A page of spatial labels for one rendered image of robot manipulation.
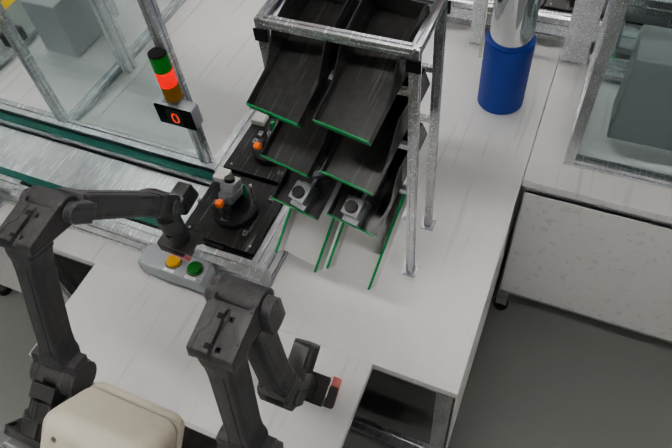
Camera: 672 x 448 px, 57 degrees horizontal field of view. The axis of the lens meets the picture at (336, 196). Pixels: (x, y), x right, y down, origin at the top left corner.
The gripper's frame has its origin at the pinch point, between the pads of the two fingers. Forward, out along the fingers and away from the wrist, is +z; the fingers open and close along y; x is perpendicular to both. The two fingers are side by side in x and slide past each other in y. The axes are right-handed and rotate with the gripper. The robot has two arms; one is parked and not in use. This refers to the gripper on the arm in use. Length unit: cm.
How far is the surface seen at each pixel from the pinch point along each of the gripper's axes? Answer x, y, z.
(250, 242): -13.0, -10.6, 5.8
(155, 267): 3.0, 11.5, 6.7
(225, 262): -5.2, -6.6, 6.8
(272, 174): -37.5, -5.5, 5.7
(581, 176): -76, -93, 17
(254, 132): -52, 8, 6
